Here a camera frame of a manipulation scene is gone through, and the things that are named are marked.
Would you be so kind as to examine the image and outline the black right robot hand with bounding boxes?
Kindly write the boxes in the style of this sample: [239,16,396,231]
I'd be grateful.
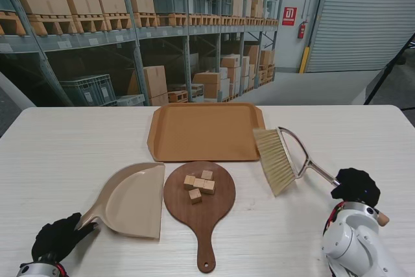
[330,167,381,208]

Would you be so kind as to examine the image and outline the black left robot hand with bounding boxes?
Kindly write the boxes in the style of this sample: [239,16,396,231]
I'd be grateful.
[31,212,98,263]

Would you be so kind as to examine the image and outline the beige plastic dustpan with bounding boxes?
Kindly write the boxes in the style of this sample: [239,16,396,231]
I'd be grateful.
[77,162,166,242]

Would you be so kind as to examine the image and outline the dark round wooden cutting board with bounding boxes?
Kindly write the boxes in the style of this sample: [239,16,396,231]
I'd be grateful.
[163,160,237,274]

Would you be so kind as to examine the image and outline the black tripod stand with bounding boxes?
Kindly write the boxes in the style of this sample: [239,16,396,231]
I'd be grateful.
[364,32,415,111]

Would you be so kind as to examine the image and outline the yellow bollard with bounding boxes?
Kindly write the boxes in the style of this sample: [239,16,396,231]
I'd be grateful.
[300,46,311,74]

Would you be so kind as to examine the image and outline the grey plastic crate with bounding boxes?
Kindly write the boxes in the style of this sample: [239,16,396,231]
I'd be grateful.
[194,0,213,15]
[151,0,189,15]
[212,0,234,16]
[60,74,116,106]

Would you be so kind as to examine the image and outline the orange-brown serving tray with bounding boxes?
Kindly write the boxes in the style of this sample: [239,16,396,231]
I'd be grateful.
[147,102,267,163]

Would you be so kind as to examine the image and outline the grey roller shutter door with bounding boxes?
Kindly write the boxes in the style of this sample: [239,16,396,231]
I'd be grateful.
[306,0,415,73]

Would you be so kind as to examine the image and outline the grey metal shelving rack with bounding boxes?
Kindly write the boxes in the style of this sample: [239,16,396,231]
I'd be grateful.
[0,0,288,106]

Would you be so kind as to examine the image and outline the orange wooden pallet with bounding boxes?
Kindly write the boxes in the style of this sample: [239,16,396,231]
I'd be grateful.
[25,14,78,35]
[158,13,189,27]

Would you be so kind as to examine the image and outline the red black left arm cable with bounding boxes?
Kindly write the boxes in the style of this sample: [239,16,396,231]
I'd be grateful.
[53,262,69,277]

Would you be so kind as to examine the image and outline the red black arm cable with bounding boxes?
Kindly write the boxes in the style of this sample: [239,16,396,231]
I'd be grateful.
[53,262,69,277]
[322,201,345,235]

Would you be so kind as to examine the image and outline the red black right arm cable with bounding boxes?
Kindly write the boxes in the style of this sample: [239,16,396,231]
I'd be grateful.
[322,201,345,235]

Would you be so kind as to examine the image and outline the red wall sign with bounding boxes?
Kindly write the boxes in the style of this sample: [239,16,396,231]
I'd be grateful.
[281,6,298,27]

